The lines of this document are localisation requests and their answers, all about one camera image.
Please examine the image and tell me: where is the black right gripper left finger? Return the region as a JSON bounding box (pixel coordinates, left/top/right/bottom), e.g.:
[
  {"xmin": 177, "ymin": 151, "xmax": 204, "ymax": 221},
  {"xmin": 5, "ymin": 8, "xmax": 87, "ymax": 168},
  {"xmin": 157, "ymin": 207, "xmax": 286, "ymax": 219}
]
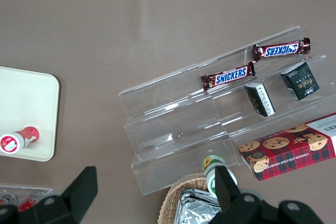
[{"xmin": 17, "ymin": 166, "xmax": 99, "ymax": 224}]

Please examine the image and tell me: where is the red yogurt drink bottle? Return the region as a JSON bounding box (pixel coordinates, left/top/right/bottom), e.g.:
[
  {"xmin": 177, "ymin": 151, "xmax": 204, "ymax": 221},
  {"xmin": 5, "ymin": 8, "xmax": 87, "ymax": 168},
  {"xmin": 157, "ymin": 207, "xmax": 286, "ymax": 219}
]
[{"xmin": 0, "ymin": 126, "xmax": 40, "ymax": 155}]

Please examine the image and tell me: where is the mini red cola bottle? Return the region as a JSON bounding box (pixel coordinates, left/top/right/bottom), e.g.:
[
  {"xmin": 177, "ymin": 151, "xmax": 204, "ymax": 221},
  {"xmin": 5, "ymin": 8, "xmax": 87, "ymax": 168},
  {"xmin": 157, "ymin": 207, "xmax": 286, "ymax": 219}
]
[
  {"xmin": 21, "ymin": 194, "xmax": 42, "ymax": 210},
  {"xmin": 0, "ymin": 193, "xmax": 17, "ymax": 207}
]

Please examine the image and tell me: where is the red chocolate chip cookie box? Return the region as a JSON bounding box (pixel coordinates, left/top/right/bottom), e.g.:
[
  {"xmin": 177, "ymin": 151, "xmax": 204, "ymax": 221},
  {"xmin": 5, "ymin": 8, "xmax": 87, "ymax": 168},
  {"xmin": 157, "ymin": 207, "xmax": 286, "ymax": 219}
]
[{"xmin": 238, "ymin": 112, "xmax": 336, "ymax": 182}]

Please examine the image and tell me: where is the clear acrylic stepped riser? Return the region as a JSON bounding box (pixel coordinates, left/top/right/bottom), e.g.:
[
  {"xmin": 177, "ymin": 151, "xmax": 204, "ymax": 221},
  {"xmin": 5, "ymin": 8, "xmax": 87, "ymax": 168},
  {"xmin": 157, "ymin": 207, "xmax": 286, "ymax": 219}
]
[
  {"xmin": 118, "ymin": 63, "xmax": 244, "ymax": 196},
  {"xmin": 195, "ymin": 26, "xmax": 336, "ymax": 167}
]

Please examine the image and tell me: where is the green bottle with sunflower lid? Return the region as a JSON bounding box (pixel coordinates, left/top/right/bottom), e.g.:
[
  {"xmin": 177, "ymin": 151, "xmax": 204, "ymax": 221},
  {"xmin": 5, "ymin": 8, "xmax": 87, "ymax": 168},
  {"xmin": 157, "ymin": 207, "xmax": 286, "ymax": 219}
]
[{"xmin": 201, "ymin": 154, "xmax": 238, "ymax": 199}]

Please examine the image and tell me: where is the light tan wicker basket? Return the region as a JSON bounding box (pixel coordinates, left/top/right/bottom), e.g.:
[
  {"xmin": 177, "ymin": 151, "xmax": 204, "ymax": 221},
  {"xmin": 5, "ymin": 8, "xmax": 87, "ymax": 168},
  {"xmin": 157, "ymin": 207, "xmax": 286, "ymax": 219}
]
[{"xmin": 157, "ymin": 173, "xmax": 211, "ymax": 224}]

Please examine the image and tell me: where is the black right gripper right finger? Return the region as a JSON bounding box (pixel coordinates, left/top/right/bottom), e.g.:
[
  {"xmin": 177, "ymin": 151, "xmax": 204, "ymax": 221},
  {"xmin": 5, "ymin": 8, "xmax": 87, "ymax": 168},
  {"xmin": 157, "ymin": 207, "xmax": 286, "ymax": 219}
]
[{"xmin": 209, "ymin": 166, "xmax": 266, "ymax": 224}]

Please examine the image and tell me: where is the black carton with gold print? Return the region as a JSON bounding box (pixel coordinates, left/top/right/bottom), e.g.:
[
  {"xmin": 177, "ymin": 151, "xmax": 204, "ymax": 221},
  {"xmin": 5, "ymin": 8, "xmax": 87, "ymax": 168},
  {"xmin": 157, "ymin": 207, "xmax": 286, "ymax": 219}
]
[{"xmin": 280, "ymin": 61, "xmax": 321, "ymax": 101}]

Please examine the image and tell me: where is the black carton with white side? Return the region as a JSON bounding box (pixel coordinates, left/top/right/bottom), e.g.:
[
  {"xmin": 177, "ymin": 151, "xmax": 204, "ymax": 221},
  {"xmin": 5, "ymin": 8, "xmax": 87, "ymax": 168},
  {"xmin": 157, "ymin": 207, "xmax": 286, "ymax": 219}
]
[{"xmin": 244, "ymin": 82, "xmax": 277, "ymax": 117}]

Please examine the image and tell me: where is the silver foil packet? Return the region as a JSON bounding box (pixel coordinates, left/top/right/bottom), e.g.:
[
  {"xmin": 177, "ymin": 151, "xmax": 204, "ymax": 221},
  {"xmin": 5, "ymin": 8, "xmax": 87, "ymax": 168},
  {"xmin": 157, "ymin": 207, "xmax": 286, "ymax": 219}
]
[{"xmin": 175, "ymin": 188, "xmax": 224, "ymax": 224}]

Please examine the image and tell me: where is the clear acrylic bottle box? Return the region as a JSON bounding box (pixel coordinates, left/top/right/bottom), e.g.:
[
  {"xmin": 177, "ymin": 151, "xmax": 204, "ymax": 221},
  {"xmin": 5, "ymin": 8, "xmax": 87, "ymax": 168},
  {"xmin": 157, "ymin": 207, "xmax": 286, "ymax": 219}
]
[{"xmin": 0, "ymin": 184, "xmax": 54, "ymax": 210}]

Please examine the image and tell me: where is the Snickers chocolate bar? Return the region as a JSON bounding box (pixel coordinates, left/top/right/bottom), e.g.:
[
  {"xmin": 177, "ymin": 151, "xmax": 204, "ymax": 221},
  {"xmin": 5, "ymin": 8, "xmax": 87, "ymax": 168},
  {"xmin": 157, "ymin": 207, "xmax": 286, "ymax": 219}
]
[
  {"xmin": 201, "ymin": 61, "xmax": 256, "ymax": 92},
  {"xmin": 252, "ymin": 37, "xmax": 311, "ymax": 63}
]

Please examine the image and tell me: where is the cream plastic tray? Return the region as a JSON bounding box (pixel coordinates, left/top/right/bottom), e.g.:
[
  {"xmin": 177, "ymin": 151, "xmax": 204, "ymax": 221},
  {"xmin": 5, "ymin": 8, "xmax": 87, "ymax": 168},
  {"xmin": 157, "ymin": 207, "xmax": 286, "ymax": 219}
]
[{"xmin": 0, "ymin": 66, "xmax": 61, "ymax": 163}]

